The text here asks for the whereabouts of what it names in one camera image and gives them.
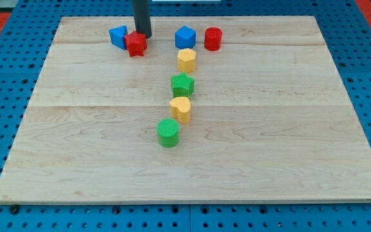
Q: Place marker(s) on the blue triangle block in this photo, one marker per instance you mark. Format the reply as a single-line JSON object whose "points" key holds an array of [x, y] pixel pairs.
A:
{"points": [[117, 36]]}

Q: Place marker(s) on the wooden board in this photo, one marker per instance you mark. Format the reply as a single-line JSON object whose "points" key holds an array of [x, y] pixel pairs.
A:
{"points": [[271, 121]]}

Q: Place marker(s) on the yellow heart block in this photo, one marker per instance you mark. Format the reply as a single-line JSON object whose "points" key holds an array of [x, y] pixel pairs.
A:
{"points": [[180, 108]]}

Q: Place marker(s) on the green cylinder block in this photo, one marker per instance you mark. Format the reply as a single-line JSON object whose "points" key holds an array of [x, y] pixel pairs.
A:
{"points": [[168, 133]]}

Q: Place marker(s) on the green star block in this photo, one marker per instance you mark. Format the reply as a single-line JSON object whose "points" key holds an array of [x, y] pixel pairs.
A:
{"points": [[182, 85]]}

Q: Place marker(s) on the yellow pentagon block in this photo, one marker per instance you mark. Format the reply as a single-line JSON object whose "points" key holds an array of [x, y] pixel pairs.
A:
{"points": [[186, 60]]}

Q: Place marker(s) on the blue cube block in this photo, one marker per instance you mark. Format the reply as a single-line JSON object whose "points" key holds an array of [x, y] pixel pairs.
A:
{"points": [[185, 37]]}

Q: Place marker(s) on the red cylinder block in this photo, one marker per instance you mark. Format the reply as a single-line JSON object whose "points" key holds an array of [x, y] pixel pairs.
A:
{"points": [[213, 39]]}

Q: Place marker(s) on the red star block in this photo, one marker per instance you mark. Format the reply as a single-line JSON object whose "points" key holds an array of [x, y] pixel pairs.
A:
{"points": [[136, 43]]}

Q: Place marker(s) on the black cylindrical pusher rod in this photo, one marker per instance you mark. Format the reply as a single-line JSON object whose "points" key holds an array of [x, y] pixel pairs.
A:
{"points": [[142, 18]]}

